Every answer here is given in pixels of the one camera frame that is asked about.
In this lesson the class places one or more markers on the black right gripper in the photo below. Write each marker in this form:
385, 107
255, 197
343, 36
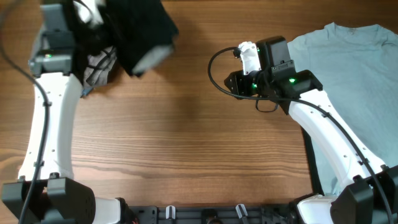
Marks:
239, 79

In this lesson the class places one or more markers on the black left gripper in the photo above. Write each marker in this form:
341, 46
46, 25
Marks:
114, 37

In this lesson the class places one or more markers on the black shorts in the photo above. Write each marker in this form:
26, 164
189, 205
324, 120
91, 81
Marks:
143, 33

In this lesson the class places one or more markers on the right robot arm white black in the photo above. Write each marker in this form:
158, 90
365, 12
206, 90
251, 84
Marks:
368, 187

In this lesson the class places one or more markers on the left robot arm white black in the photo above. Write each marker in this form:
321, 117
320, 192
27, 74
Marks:
45, 190

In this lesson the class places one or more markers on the folded grey shirt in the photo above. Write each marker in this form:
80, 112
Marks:
100, 67

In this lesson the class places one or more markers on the folded blue denim garment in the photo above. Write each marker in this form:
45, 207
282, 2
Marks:
86, 92

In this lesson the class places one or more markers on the light blue t-shirt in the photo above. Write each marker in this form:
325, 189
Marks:
358, 69

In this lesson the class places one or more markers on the black mounting rail base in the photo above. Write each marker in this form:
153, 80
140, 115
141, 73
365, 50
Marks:
239, 214

